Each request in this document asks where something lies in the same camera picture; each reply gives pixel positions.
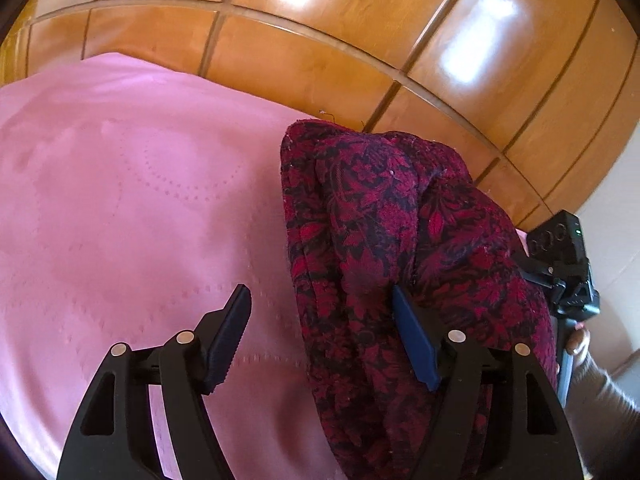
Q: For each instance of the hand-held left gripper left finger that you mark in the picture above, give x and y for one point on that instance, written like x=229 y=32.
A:
x=230 y=335

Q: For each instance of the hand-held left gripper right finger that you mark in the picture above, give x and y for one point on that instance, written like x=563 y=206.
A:
x=415 y=340

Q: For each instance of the red black patterned garment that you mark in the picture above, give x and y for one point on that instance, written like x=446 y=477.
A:
x=375 y=210

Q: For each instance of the person's right forearm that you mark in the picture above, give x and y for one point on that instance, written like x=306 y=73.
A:
x=605 y=410

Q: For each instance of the person's right hand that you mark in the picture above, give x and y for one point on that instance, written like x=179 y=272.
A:
x=579 y=344

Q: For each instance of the pink blanket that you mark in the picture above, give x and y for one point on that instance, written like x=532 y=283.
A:
x=125 y=210

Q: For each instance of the wooden wardrobe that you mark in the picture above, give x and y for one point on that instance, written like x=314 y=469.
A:
x=325 y=60

